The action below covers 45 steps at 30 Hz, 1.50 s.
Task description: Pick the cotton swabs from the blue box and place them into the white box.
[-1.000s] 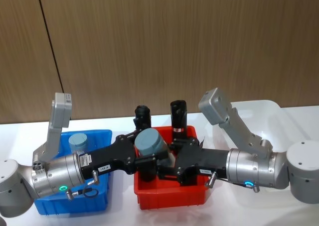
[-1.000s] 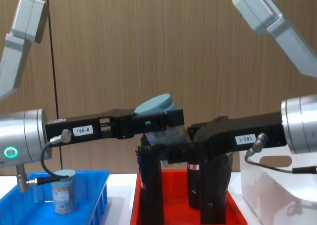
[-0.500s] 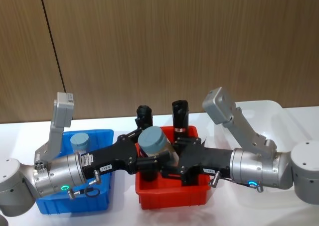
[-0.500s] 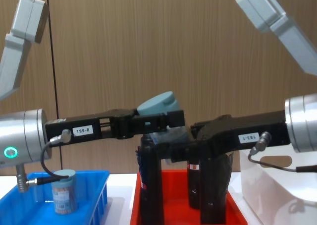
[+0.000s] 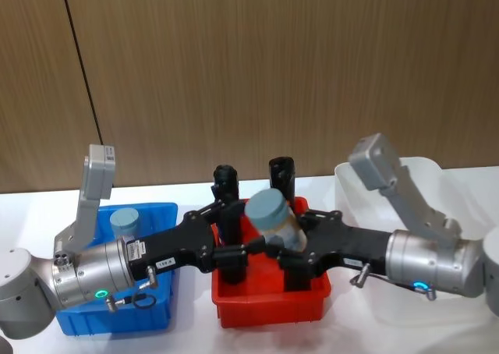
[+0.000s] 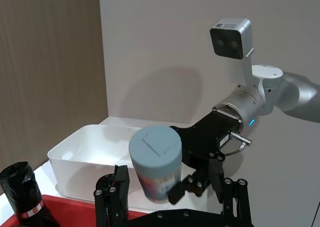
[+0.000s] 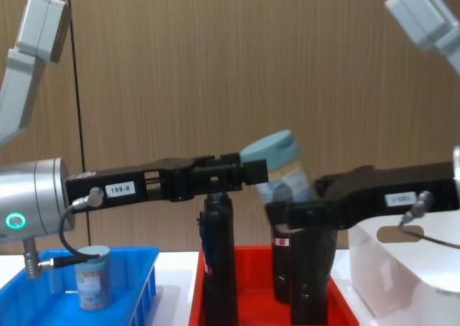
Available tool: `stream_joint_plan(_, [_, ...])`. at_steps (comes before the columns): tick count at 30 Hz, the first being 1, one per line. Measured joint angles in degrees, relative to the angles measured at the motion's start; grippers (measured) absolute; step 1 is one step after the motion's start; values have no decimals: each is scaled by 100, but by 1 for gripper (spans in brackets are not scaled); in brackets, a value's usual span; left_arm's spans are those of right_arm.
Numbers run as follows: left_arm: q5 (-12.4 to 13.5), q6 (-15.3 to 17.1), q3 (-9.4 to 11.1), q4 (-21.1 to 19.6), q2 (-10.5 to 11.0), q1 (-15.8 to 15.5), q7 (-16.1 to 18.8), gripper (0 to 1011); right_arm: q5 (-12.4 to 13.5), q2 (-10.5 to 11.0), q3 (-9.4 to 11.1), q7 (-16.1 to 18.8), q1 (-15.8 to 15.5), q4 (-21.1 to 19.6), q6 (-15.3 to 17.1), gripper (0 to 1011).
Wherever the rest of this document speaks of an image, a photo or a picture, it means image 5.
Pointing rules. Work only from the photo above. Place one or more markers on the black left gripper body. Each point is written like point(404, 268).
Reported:
point(183, 245)

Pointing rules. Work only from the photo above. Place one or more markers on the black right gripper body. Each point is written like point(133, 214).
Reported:
point(347, 246)

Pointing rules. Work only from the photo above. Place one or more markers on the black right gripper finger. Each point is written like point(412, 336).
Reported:
point(298, 276)
point(281, 174)

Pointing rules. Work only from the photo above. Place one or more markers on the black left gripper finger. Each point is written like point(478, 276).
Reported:
point(234, 266)
point(228, 221)

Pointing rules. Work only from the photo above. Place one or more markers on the clear jar with grey lid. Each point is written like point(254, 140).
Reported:
point(273, 213)
point(124, 221)

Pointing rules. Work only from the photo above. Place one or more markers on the red plastic bin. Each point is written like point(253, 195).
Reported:
point(269, 307)

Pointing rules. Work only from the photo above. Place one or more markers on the white translucent plastic bin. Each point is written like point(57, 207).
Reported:
point(362, 206)

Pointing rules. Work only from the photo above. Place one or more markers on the white table cloth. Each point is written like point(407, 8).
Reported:
point(273, 340)

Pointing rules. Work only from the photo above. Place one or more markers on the blue plastic bin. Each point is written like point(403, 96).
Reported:
point(117, 323)

